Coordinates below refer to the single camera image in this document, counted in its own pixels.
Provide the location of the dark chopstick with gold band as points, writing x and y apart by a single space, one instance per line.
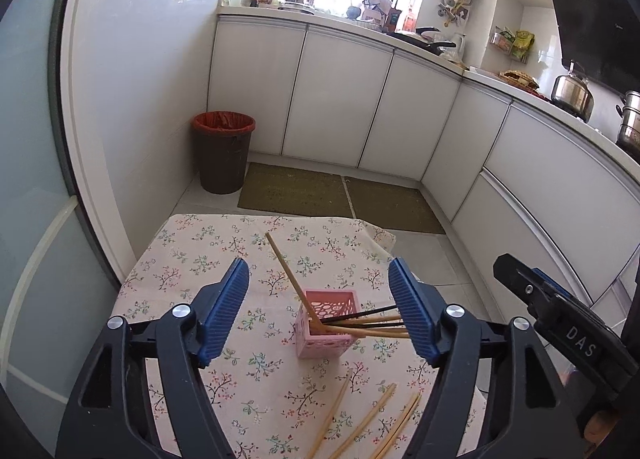
360 314

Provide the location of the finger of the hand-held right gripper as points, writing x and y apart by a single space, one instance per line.
552 286
517 276

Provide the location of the pink perforated plastic basket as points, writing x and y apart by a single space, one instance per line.
325 346

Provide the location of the white cabinet door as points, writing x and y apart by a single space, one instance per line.
335 99
465 154
255 89
405 119

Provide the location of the stainless steel steamer pot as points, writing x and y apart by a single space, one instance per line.
631 124

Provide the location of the pile of bamboo chopsticks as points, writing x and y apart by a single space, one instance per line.
370 414

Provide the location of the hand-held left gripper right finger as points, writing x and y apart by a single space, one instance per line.
412 309

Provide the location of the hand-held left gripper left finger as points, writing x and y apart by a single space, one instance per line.
225 309

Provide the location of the frosted glass sliding door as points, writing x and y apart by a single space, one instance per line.
30 139

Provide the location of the flat woven basket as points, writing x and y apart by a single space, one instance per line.
519 79

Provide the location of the black range hood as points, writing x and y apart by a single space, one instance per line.
600 14

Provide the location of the floral tablecloth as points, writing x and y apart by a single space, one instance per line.
200 249

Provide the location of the steel basin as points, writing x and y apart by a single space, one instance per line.
295 8

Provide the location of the black frying pan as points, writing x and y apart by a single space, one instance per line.
425 41

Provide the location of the stainless steel kettle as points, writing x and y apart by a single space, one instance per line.
572 94

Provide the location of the brown trash bin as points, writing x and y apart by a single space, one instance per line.
222 164

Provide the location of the red plastic bottle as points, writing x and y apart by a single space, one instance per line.
410 20

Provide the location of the white cabinet drawer front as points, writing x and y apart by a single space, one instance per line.
510 249
565 189

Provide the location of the white kitchen countertop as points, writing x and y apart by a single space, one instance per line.
480 75

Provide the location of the yellow packet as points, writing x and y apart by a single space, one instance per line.
524 43

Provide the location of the red bin liner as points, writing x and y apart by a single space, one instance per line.
225 120

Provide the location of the clear plastic pitcher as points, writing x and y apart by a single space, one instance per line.
460 48

